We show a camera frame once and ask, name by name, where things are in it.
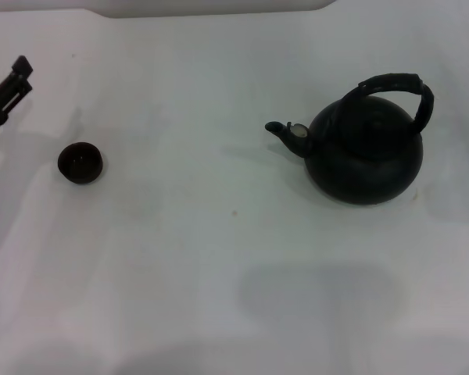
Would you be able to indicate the dark brown teacup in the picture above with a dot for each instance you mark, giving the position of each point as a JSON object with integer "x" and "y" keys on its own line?
{"x": 80, "y": 172}

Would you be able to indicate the black round teapot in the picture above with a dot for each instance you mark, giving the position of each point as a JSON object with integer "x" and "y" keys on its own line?
{"x": 363, "y": 164}

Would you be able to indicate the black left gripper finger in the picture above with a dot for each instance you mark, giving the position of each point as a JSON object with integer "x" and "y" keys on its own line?
{"x": 22, "y": 65}
{"x": 21, "y": 91}

